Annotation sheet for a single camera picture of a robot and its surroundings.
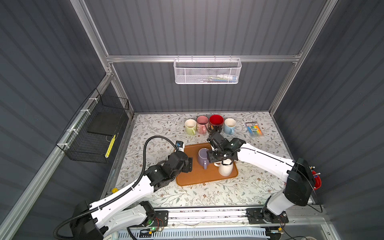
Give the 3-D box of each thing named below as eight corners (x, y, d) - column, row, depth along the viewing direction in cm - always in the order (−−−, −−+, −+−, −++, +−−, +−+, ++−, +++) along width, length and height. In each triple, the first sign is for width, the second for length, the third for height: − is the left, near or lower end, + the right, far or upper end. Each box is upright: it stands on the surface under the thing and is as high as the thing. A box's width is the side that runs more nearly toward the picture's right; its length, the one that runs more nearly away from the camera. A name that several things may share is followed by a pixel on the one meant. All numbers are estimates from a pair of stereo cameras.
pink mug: (196, 138, 107) (196, 128, 98) (196, 125, 114) (196, 115, 106) (208, 138, 107) (209, 128, 98) (207, 125, 114) (208, 115, 106)
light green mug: (185, 139, 106) (184, 130, 98) (185, 128, 113) (185, 119, 105) (196, 139, 106) (196, 130, 98) (196, 128, 113) (196, 119, 105)
